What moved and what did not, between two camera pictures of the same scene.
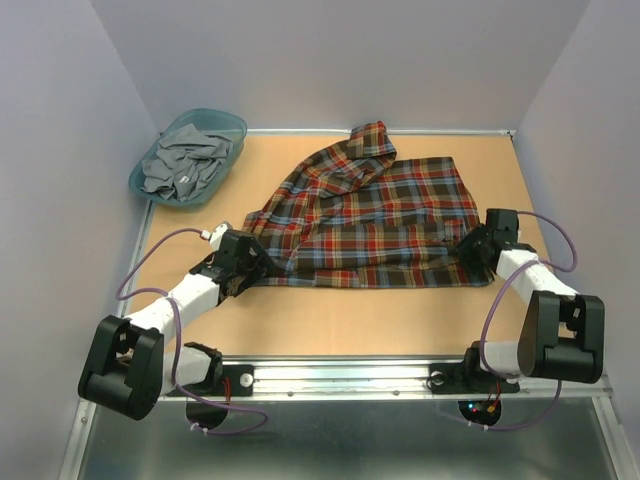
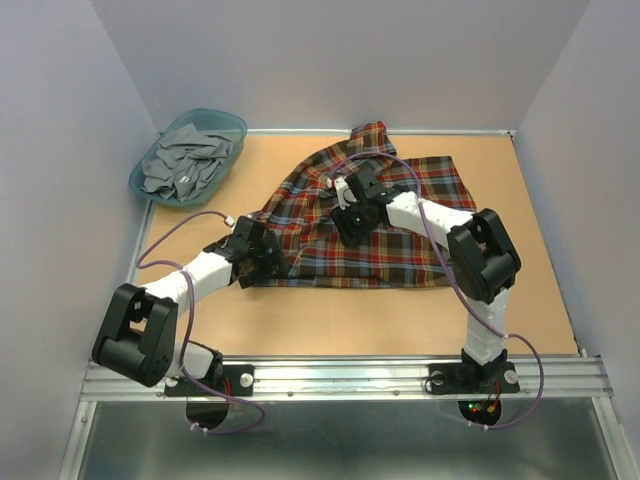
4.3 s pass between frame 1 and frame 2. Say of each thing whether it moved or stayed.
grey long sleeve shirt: stayed
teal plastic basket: stayed
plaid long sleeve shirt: stayed
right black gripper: moved
